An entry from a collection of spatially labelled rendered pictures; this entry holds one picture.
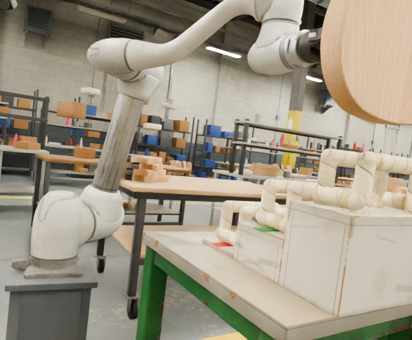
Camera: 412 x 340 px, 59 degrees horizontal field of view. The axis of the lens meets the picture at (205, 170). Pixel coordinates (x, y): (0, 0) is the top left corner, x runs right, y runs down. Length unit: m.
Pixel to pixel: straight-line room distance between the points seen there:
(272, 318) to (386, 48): 0.51
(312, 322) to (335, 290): 0.07
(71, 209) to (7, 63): 10.51
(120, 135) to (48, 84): 10.39
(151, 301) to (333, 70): 0.75
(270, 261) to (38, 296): 0.81
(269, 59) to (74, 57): 11.12
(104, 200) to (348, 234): 0.99
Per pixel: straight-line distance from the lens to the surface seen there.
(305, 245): 0.71
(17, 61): 11.75
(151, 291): 1.06
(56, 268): 1.36
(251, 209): 0.93
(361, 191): 0.68
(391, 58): 0.78
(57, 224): 1.31
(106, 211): 1.44
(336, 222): 0.67
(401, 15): 0.81
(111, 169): 1.43
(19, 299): 1.35
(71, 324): 1.39
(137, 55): 1.21
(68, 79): 11.87
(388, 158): 0.73
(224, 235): 0.96
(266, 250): 0.80
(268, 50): 1.02
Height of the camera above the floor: 1.18
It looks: 3 degrees down
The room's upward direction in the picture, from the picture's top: 7 degrees clockwise
